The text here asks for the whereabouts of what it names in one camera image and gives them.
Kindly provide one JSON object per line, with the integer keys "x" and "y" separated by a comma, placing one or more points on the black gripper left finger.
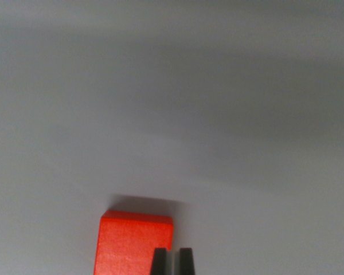
{"x": 159, "y": 262}

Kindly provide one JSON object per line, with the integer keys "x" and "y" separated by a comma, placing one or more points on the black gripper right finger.
{"x": 186, "y": 262}

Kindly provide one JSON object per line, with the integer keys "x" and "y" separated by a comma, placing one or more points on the red square block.
{"x": 126, "y": 243}

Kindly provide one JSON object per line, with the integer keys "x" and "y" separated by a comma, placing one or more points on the grey plastic tray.
{"x": 189, "y": 100}

